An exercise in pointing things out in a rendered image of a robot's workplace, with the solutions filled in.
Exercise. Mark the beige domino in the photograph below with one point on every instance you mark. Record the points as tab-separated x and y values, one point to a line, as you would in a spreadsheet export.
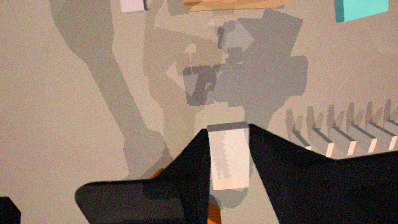
342	140
391	127
363	139
384	137
229	155
298	140
321	142

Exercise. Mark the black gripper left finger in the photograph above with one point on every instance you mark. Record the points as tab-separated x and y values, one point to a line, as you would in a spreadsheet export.
179	194

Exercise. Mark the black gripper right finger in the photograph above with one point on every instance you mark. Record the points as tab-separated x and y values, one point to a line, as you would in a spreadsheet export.
305	187

